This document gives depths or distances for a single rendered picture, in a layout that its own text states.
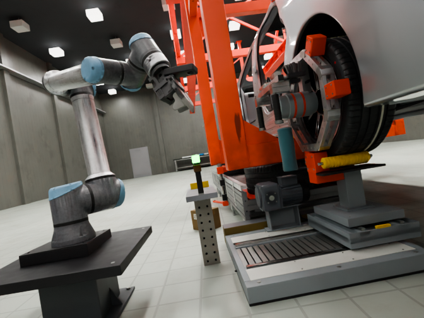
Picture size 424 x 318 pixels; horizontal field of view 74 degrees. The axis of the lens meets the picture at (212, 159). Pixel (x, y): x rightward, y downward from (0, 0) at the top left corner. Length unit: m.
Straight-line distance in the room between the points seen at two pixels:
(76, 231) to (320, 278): 1.08
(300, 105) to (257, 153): 0.57
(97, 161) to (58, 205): 0.28
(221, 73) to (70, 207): 1.31
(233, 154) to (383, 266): 1.10
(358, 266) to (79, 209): 1.26
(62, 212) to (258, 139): 1.32
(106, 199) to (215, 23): 1.42
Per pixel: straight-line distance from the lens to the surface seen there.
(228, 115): 2.01
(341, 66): 1.48
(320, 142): 1.54
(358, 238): 1.56
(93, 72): 1.09
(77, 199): 1.44
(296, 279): 1.32
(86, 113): 1.60
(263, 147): 2.04
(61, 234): 1.44
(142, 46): 1.11
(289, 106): 1.59
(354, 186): 1.74
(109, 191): 1.49
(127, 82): 1.16
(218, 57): 2.11
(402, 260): 1.51
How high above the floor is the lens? 0.64
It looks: level
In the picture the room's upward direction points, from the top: 9 degrees counter-clockwise
